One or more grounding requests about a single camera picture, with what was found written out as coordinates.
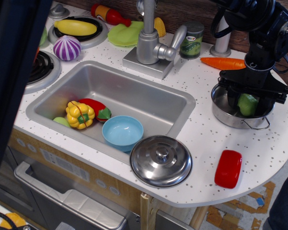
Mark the yellow toy bell pepper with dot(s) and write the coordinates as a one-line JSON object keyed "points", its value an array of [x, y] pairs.
{"points": [[79, 115]]}

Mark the steel pot lid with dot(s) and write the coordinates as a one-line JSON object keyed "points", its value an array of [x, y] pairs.
{"points": [[161, 161]]}

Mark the orange toy carrot with stem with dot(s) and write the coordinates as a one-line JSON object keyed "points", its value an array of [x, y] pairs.
{"points": [[224, 63]]}

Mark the red toy ketchup bottle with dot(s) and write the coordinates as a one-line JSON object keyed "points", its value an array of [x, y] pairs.
{"points": [[109, 15]]}

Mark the rear right stove burner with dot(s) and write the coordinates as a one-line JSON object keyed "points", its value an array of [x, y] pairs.
{"points": [[87, 41]]}

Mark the silver toy faucet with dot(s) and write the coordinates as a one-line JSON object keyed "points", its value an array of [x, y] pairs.
{"points": [[152, 57]]}

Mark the red toy pepper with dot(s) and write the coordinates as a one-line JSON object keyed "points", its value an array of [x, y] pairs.
{"points": [[102, 113]]}

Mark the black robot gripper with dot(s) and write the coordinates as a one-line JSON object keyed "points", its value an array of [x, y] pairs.
{"points": [[254, 81]]}

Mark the light blue plastic bowl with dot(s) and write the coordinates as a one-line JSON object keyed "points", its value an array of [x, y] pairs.
{"points": [[122, 132]]}

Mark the light green toy broccoli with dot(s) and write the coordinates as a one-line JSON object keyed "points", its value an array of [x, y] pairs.
{"points": [[247, 104]]}

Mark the silver vertical pole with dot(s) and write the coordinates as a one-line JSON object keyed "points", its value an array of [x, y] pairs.
{"points": [[221, 48]]}

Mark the yellow toy squash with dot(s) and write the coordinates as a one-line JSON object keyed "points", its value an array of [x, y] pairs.
{"points": [[75, 27]]}

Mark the green toy cabbage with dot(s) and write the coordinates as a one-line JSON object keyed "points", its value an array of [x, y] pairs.
{"points": [[43, 37]]}

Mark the red toy block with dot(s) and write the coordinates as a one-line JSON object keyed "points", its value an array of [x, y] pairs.
{"points": [[228, 169]]}

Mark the yellow object bottom left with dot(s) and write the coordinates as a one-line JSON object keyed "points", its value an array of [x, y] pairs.
{"points": [[15, 218]]}

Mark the small steel pan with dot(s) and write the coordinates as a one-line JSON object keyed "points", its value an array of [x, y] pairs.
{"points": [[232, 116]]}

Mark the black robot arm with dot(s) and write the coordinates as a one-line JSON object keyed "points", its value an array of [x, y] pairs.
{"points": [[266, 22]]}

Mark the dark foreground post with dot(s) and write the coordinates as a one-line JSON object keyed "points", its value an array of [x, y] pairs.
{"points": [[21, 26]]}

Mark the green toy can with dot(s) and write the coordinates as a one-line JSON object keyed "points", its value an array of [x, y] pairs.
{"points": [[190, 48]]}

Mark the silver oven door handle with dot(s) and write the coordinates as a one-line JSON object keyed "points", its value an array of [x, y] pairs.
{"points": [[68, 206]]}

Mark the green toy piece in sink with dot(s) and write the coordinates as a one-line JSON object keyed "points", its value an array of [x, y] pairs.
{"points": [[62, 121]]}

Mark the silver stove knob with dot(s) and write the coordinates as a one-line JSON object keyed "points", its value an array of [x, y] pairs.
{"points": [[59, 12]]}

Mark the yellow toy corn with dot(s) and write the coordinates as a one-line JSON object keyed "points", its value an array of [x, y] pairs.
{"points": [[160, 26]]}

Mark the front black stove burner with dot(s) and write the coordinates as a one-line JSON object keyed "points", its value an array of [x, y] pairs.
{"points": [[45, 71]]}

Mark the green plastic plate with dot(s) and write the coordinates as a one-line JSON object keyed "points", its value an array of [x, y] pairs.
{"points": [[121, 35]]}

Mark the purple striped toy onion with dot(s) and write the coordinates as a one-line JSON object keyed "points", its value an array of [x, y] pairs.
{"points": [[67, 48]]}

